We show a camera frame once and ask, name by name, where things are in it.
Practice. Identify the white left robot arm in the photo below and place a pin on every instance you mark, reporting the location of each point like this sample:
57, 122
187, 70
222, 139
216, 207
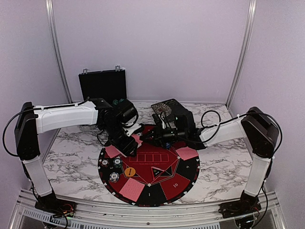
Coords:
34, 120

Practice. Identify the grey 10 chips seat two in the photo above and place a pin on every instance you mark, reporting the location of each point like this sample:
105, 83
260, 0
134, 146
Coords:
114, 177

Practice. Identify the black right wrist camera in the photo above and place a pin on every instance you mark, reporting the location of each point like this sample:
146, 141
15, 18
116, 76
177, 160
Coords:
184, 123

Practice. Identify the right aluminium corner post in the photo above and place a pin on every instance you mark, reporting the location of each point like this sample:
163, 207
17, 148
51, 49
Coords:
243, 52

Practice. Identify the red playing card deck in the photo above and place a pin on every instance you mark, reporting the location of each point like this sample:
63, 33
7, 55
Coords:
137, 139

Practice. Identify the red cards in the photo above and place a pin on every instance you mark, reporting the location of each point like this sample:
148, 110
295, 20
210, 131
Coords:
112, 151
132, 189
186, 153

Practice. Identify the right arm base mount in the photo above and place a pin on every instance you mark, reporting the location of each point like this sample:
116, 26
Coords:
237, 208

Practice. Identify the black poker chip case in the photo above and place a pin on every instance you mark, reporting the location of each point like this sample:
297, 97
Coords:
109, 85

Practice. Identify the aluminium front rail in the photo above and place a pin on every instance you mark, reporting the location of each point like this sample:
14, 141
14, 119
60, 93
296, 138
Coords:
103, 215

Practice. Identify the round red black poker mat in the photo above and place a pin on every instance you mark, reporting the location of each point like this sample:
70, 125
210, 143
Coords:
166, 176

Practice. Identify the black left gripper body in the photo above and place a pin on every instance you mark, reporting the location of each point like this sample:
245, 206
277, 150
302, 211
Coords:
116, 139

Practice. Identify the aluminium corner post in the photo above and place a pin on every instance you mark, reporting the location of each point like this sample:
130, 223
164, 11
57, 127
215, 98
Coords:
56, 48
243, 52

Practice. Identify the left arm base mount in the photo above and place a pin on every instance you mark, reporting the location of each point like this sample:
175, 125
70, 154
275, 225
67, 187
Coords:
62, 207

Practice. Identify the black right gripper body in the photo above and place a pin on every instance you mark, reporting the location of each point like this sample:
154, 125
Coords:
164, 138

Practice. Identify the green 50 chips seat three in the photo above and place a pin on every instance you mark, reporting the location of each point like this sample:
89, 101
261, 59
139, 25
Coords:
117, 163

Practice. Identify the orange big blind button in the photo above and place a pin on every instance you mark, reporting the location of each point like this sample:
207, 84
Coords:
130, 172

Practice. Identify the left aluminium corner post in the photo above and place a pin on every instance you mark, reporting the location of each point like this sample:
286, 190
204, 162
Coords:
56, 48

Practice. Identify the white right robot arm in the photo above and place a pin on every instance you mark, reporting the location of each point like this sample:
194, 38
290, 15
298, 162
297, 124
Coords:
260, 129

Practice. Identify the black floral square plate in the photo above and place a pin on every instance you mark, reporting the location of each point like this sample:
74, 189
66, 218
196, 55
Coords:
170, 107

